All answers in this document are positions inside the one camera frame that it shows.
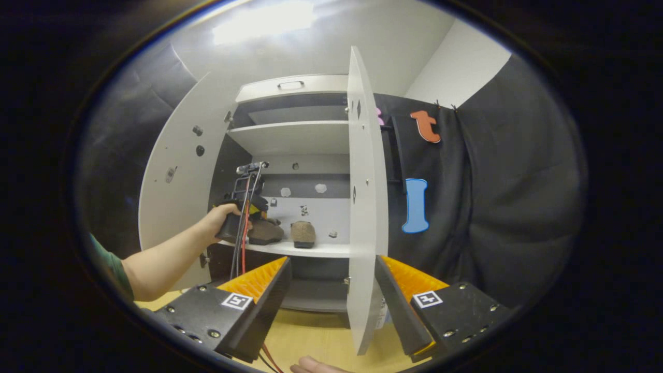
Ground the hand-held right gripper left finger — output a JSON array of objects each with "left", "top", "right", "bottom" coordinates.
[{"left": 153, "top": 256, "right": 292, "bottom": 363}]

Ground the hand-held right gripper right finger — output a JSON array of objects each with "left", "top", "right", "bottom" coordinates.
[{"left": 374, "top": 255, "right": 513, "bottom": 363}]

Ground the brown shoe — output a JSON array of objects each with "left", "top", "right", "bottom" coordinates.
[
  {"left": 290, "top": 221, "right": 316, "bottom": 249},
  {"left": 248, "top": 218, "right": 285, "bottom": 246}
]

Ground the grey shoe cabinet door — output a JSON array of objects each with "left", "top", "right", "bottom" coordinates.
[
  {"left": 139, "top": 71, "right": 241, "bottom": 291},
  {"left": 346, "top": 46, "right": 389, "bottom": 356}
]

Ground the grey shoe cabinet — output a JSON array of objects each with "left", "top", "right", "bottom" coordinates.
[{"left": 207, "top": 74, "right": 394, "bottom": 314}]

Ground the grey cabinet drawer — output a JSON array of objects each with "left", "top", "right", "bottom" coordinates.
[{"left": 236, "top": 74, "right": 349, "bottom": 103}]

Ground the green shirt sleeve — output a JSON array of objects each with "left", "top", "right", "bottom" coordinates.
[{"left": 88, "top": 233, "right": 134, "bottom": 301}]

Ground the red and black cable bundle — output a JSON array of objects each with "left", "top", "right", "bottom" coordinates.
[{"left": 229, "top": 166, "right": 285, "bottom": 373}]

